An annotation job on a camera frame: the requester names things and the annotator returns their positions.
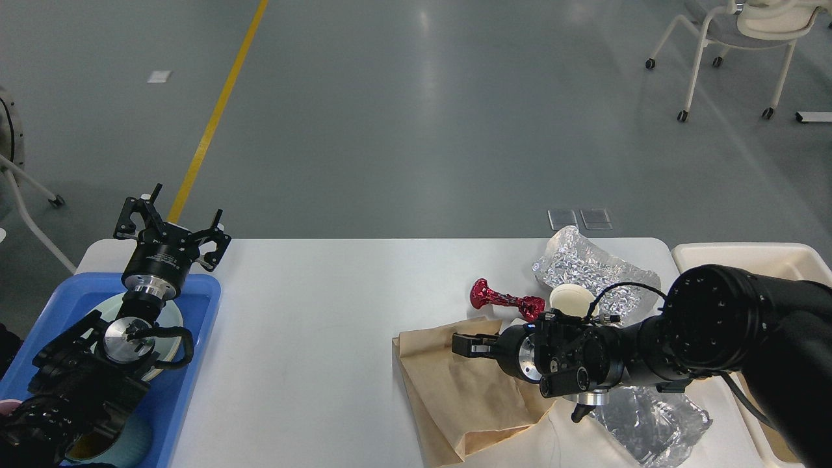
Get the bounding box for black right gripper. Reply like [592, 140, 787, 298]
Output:
[452, 325, 540, 384]

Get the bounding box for grey floor plate right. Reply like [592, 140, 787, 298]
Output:
[580, 208, 613, 230]

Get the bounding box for blue plastic tray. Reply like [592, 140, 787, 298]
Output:
[0, 272, 222, 468]

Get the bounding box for cream plastic bin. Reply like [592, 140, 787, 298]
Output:
[671, 242, 831, 467]

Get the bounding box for teal mug yellow inside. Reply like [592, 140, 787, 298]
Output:
[66, 415, 153, 467]

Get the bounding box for brown paper bag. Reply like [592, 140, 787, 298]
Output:
[392, 317, 554, 467]

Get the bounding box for green plate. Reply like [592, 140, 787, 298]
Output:
[94, 292, 183, 381]

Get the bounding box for grey floor plate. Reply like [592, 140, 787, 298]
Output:
[547, 209, 579, 232]
[580, 208, 613, 230]

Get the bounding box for pink mug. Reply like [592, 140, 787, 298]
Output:
[0, 399, 22, 417]

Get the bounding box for white chair left edge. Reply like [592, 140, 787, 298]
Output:
[1, 88, 77, 274]

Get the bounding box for white floor tag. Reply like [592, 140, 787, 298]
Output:
[146, 70, 172, 84]

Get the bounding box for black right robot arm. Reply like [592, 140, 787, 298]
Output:
[451, 264, 831, 467]

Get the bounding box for aluminium foil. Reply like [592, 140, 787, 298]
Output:
[532, 226, 662, 326]

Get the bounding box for white rolling chair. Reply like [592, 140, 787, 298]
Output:
[645, 1, 830, 122]

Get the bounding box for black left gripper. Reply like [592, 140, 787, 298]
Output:
[113, 183, 231, 300]

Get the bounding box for red foil candy wrapper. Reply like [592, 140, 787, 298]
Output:
[469, 278, 546, 322]

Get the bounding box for grey floor plate left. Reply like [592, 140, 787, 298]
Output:
[547, 209, 579, 232]

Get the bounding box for aluminium foil tray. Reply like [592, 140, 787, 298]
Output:
[590, 386, 712, 467]

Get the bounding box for white paper cup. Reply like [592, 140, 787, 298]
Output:
[549, 284, 595, 317]

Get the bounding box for white bar on floor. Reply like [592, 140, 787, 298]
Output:
[794, 110, 832, 124]

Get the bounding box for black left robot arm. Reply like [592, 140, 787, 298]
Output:
[2, 188, 231, 467]

